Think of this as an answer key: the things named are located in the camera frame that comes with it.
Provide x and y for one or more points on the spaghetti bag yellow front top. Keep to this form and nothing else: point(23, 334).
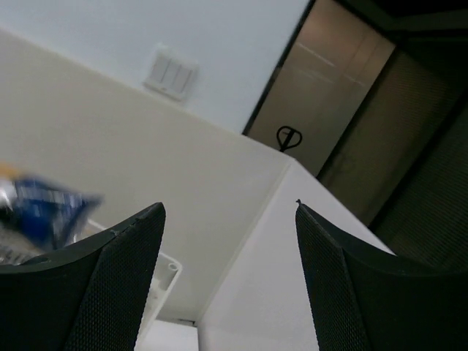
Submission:
point(39, 216)

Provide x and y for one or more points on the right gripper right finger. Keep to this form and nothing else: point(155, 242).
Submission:
point(363, 298)

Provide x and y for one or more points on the white wall light switch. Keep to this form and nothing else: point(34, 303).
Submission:
point(170, 73)

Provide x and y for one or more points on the glass door with logo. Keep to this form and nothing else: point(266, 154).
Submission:
point(371, 98)

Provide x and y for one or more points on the white two-tier shelf cart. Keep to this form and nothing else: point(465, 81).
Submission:
point(166, 272)

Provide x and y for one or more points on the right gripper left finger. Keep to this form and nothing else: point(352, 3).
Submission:
point(89, 295)

